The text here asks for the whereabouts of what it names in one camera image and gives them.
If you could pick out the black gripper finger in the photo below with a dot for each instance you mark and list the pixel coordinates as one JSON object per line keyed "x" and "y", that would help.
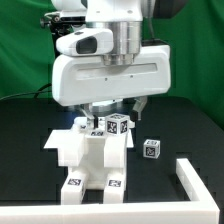
{"x": 140, "y": 103}
{"x": 92, "y": 120}

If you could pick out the white frame wall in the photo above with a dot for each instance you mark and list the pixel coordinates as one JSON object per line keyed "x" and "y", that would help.
{"x": 200, "y": 209}

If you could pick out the white tagged cube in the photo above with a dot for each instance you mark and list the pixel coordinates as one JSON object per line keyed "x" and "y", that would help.
{"x": 116, "y": 124}
{"x": 151, "y": 148}

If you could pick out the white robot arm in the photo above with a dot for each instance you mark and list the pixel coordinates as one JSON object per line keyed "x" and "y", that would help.
{"x": 106, "y": 58}

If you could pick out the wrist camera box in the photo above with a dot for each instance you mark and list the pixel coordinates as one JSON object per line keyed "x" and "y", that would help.
{"x": 87, "y": 41}

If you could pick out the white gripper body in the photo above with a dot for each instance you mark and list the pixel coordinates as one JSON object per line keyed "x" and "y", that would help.
{"x": 82, "y": 80}

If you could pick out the white chair seat plate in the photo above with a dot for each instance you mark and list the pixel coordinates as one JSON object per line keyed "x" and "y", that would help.
{"x": 97, "y": 153}

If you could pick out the black camera stand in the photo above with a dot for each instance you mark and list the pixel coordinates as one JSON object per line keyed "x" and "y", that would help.
{"x": 61, "y": 23}

